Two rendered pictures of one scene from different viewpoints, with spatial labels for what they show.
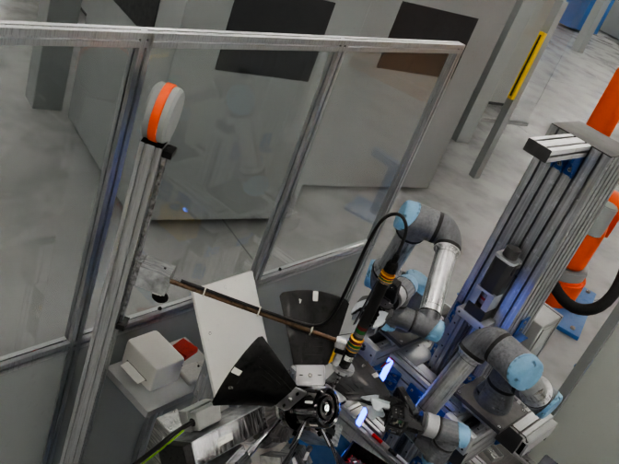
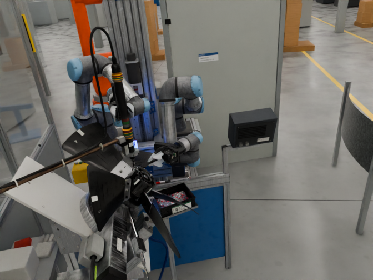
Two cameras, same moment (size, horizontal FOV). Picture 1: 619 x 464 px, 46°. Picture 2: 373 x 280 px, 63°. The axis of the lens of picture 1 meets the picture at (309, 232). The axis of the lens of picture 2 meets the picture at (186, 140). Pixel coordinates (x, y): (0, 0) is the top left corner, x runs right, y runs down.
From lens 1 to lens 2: 1.00 m
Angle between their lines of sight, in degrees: 34
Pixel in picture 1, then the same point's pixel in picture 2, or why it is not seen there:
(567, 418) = not seen: hidden behind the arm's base
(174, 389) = (44, 266)
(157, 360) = (18, 263)
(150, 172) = not seen: outside the picture
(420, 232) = (90, 71)
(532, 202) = (120, 26)
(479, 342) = (169, 90)
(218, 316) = (37, 193)
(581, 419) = not seen: hidden behind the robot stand
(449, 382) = (171, 121)
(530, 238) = (132, 45)
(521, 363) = (195, 80)
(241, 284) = (29, 167)
